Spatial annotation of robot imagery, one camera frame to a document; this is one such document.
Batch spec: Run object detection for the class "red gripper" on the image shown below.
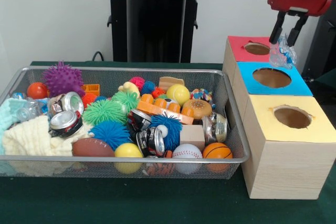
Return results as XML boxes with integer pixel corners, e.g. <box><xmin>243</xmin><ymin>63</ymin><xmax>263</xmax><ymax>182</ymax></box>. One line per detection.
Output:
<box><xmin>267</xmin><ymin>0</ymin><xmax>333</xmax><ymax>46</ymax></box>

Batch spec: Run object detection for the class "wooden box with three holes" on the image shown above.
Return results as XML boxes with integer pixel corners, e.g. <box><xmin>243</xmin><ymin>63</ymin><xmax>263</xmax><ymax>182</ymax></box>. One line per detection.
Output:
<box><xmin>222</xmin><ymin>35</ymin><xmax>336</xmax><ymax>200</ymax></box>

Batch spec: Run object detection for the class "silver mesh bin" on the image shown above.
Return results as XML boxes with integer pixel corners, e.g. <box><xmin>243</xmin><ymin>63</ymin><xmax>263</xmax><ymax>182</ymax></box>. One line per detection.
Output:
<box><xmin>0</xmin><ymin>66</ymin><xmax>250</xmax><ymax>180</ymax></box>

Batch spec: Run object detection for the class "black office chair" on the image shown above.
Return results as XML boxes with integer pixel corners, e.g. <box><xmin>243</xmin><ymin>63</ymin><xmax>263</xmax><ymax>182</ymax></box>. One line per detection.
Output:
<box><xmin>301</xmin><ymin>0</ymin><xmax>336</xmax><ymax>78</ymax></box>

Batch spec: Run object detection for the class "dark green tablecloth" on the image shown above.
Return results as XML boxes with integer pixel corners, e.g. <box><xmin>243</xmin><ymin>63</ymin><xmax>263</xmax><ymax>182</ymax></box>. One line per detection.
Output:
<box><xmin>0</xmin><ymin>61</ymin><xmax>336</xmax><ymax>224</ymax></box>
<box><xmin>313</xmin><ymin>67</ymin><xmax>336</xmax><ymax>86</ymax></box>

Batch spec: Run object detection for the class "toy burger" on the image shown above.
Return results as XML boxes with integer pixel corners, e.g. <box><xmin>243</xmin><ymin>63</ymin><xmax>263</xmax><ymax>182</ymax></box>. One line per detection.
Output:
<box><xmin>182</xmin><ymin>99</ymin><xmax>213</xmax><ymax>120</ymax></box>

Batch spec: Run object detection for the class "yellow tennis ball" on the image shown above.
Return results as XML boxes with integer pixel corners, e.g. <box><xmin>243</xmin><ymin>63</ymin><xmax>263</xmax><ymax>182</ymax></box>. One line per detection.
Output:
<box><xmin>166</xmin><ymin>84</ymin><xmax>191</xmax><ymax>107</ymax></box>

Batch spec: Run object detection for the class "orange toy basketball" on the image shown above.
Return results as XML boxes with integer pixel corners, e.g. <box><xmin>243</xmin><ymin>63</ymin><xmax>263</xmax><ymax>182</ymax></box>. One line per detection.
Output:
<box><xmin>202</xmin><ymin>142</ymin><xmax>234</xmax><ymax>172</ymax></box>

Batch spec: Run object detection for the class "orange toy building block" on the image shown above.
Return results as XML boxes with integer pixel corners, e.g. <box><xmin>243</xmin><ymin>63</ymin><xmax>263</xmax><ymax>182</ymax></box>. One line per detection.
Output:
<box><xmin>136</xmin><ymin>93</ymin><xmax>195</xmax><ymax>125</ymax></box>

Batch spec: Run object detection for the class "white toy baseball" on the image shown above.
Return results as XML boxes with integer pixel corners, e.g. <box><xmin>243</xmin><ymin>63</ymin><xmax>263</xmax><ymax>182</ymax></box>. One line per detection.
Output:
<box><xmin>172</xmin><ymin>143</ymin><xmax>203</xmax><ymax>175</ymax></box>

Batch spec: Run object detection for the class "smooth yellow ball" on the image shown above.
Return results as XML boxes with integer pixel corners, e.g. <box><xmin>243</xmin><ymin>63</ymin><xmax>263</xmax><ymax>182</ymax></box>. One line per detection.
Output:
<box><xmin>114</xmin><ymin>142</ymin><xmax>144</xmax><ymax>174</ymax></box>

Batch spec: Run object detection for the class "blue koosh ball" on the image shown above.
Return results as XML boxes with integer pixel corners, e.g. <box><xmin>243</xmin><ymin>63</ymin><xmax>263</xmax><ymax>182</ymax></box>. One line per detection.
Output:
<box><xmin>89</xmin><ymin>120</ymin><xmax>133</xmax><ymax>151</ymax></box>

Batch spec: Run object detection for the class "brown toy football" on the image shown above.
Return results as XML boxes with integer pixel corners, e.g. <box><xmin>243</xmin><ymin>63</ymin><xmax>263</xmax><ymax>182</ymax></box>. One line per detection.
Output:
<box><xmin>72</xmin><ymin>137</ymin><xmax>116</xmax><ymax>158</ymax></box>

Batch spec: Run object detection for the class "purple spiky ball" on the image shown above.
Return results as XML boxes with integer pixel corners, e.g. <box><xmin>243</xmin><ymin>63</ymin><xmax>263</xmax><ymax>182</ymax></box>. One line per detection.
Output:
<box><xmin>41</xmin><ymin>60</ymin><xmax>86</xmax><ymax>98</ymax></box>

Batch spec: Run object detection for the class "small orange-red ball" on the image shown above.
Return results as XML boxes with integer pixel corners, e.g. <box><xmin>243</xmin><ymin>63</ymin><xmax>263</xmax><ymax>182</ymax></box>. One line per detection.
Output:
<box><xmin>26</xmin><ymin>82</ymin><xmax>49</xmax><ymax>100</ymax></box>

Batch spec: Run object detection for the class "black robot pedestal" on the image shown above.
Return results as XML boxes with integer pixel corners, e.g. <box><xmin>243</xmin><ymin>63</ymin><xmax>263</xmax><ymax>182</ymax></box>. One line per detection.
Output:
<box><xmin>101</xmin><ymin>0</ymin><xmax>211</xmax><ymax>63</ymax></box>

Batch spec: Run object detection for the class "black cable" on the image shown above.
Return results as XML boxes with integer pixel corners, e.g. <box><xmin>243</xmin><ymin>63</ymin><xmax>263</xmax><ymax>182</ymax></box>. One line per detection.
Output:
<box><xmin>91</xmin><ymin>50</ymin><xmax>106</xmax><ymax>62</ymax></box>

